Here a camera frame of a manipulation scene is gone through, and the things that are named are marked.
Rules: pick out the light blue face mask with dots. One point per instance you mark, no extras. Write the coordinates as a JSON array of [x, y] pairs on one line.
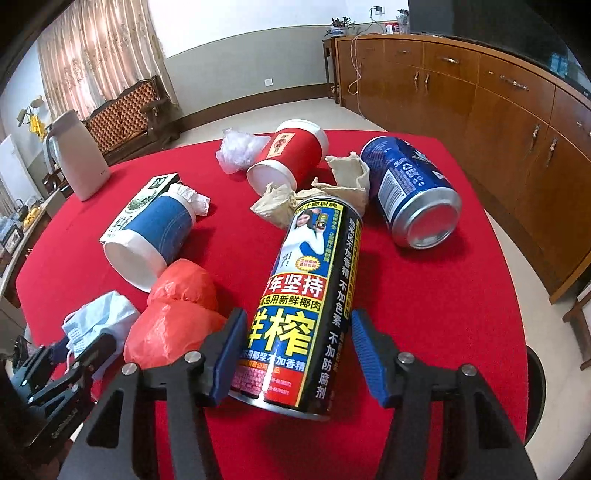
[[106, 314]]

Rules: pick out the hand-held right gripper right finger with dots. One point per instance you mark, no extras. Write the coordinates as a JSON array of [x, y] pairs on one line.
[[369, 355]]

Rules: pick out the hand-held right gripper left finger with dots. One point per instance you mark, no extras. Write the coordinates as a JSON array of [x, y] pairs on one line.
[[228, 355]]

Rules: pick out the wooden chair with floral cushion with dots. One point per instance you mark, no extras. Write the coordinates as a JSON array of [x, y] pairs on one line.
[[579, 318]]

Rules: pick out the tall printed drink can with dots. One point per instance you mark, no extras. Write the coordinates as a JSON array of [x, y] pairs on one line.
[[300, 300]]

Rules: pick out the crumpled brown paper napkin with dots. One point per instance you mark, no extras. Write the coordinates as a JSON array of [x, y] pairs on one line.
[[274, 203], [351, 173]]

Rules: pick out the long wooden cabinet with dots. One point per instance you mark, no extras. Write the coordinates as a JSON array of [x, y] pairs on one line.
[[498, 129]]

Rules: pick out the blue drink can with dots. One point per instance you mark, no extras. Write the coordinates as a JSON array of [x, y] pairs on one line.
[[401, 184]]

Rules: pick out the red plastic bag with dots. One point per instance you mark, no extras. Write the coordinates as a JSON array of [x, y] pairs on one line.
[[175, 318]]

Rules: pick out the wooden bench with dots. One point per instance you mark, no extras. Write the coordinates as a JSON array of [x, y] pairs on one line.
[[124, 110]]

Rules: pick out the small wooden side table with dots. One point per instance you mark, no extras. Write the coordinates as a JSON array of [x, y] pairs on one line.
[[330, 69]]

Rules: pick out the red and white box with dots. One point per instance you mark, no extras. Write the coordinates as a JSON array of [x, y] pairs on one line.
[[392, 26]]

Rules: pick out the white thermos jug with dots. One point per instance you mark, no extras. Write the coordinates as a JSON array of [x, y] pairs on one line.
[[78, 157]]

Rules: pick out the black television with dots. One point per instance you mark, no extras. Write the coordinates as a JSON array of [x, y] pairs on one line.
[[485, 18]]

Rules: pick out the yellow flowers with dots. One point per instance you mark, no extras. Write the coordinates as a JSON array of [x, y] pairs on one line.
[[32, 115]]

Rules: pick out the green milk carton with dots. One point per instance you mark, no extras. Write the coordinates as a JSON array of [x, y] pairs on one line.
[[152, 184]]

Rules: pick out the beige patterned curtain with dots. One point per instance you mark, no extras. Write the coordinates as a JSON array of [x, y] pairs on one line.
[[92, 46]]

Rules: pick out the potted plant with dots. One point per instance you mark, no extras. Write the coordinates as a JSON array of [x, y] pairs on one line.
[[339, 26]]

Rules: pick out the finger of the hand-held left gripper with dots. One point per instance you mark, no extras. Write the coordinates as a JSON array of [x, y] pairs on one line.
[[34, 362], [87, 357]]

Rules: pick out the blue paper cup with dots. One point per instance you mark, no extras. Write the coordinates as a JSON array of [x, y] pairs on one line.
[[157, 226]]

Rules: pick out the crumpled clear plastic bag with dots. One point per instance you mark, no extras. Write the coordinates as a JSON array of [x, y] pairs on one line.
[[238, 147]]

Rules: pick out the red paper cup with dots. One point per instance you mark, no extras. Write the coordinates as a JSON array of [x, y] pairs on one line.
[[295, 152]]

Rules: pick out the crumpled white tissue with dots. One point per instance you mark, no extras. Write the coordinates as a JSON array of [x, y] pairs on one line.
[[194, 201]]

